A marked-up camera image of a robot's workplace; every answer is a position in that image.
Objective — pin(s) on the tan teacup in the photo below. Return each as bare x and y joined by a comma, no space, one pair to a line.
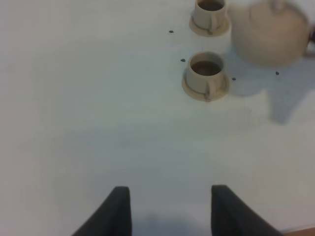
205,75
209,14

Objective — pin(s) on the tan teapot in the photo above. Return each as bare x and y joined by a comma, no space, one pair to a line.
270,33

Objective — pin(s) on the near tan teacup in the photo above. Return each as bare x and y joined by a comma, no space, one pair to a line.
205,75

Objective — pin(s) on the far tan teacup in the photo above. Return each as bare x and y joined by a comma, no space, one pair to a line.
209,14

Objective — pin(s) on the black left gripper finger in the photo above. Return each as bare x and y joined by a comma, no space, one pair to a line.
312,41
230,216
112,218

